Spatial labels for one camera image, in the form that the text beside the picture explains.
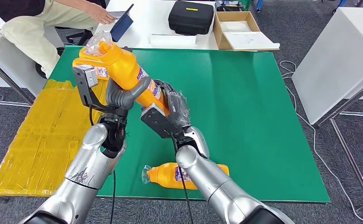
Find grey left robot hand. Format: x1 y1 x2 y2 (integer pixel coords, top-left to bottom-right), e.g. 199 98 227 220
105 77 153 111

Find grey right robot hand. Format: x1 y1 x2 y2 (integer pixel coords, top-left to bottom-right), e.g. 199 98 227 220
154 79 191 129

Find flat white box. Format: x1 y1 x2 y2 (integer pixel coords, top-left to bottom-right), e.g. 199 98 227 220
149 35 197 49

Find dark blue tablet case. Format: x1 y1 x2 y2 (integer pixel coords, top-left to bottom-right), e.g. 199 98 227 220
110 3 134 42

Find black office chair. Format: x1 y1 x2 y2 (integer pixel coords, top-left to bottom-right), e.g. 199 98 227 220
35 0 108 78

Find open brown cardboard box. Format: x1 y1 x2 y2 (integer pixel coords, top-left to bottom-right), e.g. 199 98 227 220
213 11 280 52

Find white desk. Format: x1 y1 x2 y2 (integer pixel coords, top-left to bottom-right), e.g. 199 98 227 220
93 0 281 51

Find yellow taped flat sheet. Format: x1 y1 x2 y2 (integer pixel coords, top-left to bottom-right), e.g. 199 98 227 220
0 78 108 198

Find person's hand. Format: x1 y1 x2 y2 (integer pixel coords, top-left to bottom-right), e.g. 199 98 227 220
84 3 116 25

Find black zippered carrying case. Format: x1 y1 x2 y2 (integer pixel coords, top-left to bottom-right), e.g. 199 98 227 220
168 0 215 36

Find white plastic bag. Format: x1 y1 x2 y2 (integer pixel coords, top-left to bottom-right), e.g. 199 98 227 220
220 21 251 34

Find white table metal legs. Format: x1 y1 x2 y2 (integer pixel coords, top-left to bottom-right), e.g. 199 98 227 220
0 28 65 108
292 7 363 213

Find person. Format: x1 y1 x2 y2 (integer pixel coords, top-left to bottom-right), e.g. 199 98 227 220
0 0 116 79

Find black electronic device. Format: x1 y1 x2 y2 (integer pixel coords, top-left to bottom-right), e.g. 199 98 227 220
215 0 244 12

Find green plastic crate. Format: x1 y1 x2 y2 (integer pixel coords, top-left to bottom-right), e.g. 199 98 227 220
230 0 253 11

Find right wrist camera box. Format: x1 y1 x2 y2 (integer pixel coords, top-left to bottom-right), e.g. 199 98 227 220
140 103 182 139

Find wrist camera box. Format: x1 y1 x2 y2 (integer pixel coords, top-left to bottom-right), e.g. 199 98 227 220
72 65 130 118
140 103 182 139

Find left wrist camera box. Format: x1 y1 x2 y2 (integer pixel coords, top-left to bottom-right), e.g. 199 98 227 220
72 65 130 118

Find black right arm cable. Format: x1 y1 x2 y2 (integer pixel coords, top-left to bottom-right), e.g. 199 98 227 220
168 133 195 224

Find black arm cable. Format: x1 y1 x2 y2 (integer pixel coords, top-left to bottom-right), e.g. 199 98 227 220
168 133 195 224
110 170 117 224

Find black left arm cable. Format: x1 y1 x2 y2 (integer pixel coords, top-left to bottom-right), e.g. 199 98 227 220
110 170 117 224

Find white floor cable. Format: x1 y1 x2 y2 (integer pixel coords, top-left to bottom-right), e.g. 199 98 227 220
279 60 363 224

